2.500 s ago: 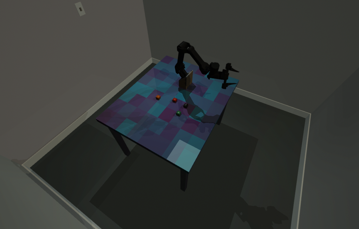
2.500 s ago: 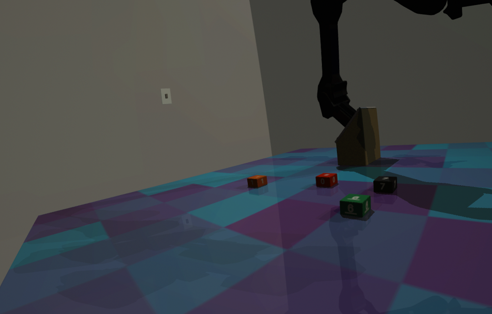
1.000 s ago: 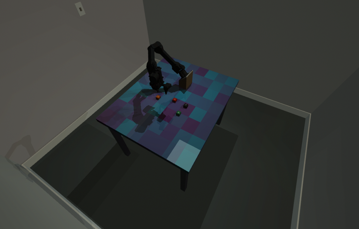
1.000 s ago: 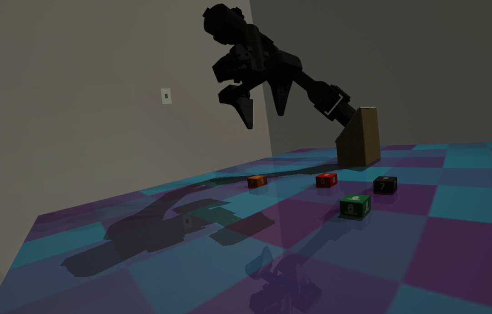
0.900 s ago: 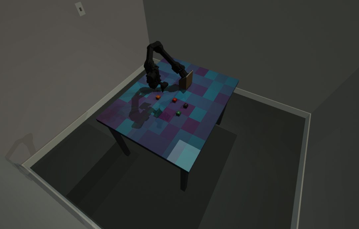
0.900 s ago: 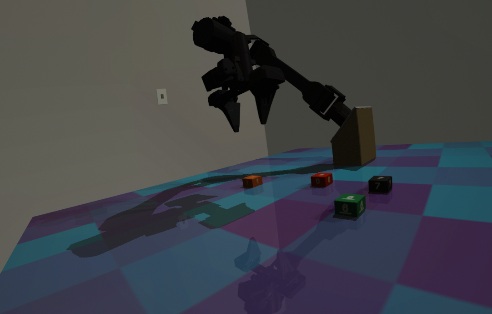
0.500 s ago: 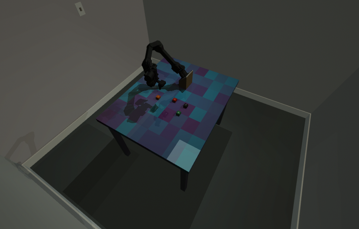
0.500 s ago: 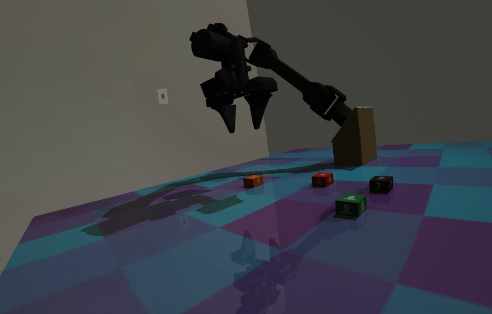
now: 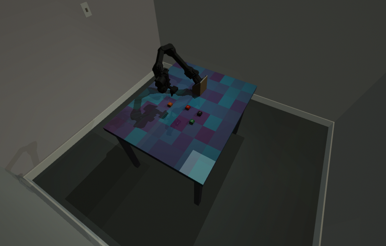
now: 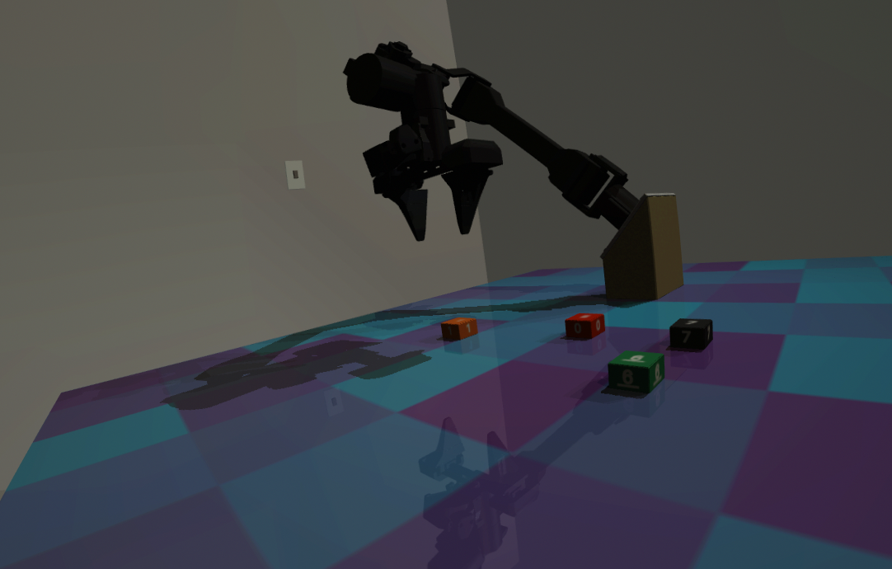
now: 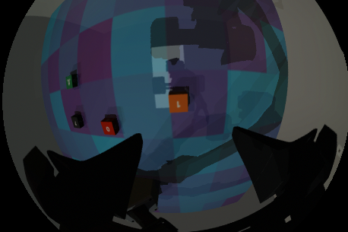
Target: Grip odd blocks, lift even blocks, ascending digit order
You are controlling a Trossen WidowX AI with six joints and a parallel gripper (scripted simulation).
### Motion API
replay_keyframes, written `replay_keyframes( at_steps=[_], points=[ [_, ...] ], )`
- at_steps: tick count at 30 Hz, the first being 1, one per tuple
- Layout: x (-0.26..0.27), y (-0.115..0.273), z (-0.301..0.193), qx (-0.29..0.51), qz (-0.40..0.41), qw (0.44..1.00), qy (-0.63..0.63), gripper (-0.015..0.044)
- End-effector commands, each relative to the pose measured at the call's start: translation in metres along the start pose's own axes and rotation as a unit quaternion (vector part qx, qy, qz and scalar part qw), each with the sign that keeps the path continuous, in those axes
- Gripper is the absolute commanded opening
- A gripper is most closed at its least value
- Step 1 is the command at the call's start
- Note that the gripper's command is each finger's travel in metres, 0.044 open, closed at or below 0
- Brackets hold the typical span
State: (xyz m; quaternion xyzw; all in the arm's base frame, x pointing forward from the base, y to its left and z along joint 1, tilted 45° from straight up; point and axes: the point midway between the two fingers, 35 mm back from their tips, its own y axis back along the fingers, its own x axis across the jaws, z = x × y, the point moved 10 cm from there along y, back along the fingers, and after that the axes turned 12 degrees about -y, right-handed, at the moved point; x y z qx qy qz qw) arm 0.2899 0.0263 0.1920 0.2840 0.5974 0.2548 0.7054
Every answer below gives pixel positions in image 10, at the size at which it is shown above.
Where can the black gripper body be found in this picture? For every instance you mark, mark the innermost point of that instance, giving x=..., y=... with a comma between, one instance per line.
x=465, y=154

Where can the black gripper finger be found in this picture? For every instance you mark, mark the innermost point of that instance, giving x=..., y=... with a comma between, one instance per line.
x=466, y=186
x=413, y=204

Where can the red block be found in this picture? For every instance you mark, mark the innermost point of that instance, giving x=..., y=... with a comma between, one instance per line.
x=585, y=325

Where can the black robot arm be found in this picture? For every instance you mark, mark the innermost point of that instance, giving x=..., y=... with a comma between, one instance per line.
x=392, y=80

